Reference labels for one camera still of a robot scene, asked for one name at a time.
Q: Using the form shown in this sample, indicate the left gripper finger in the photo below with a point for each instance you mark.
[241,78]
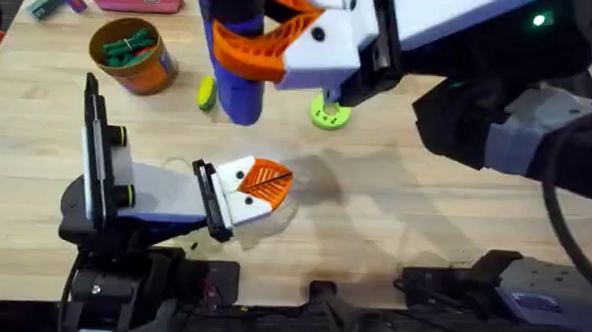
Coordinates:
[235,173]
[254,206]

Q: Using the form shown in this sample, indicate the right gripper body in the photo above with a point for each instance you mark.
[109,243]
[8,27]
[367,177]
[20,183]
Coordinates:
[457,23]

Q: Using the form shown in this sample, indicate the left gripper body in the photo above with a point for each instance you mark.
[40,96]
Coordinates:
[164,193]

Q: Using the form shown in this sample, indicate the blue electric screwdriver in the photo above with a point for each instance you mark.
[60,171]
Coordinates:
[239,101]

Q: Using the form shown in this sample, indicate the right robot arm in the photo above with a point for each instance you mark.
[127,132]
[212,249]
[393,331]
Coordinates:
[576,163]

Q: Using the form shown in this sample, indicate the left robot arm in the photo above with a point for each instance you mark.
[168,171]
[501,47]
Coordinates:
[100,287]

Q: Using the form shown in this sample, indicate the small black screw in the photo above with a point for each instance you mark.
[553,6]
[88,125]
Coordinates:
[194,245]

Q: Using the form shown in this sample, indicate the green disc with holes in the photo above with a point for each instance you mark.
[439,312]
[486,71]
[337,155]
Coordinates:
[323,118]

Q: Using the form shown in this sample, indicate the black upright wrist plate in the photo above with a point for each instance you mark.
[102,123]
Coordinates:
[95,152]

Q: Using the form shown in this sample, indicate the brown tub with toys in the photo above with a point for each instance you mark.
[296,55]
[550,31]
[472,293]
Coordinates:
[140,69]

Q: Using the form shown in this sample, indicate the teal box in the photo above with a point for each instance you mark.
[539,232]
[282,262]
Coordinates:
[45,5]

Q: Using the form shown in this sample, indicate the black rail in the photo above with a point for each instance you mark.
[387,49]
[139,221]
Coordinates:
[269,330]

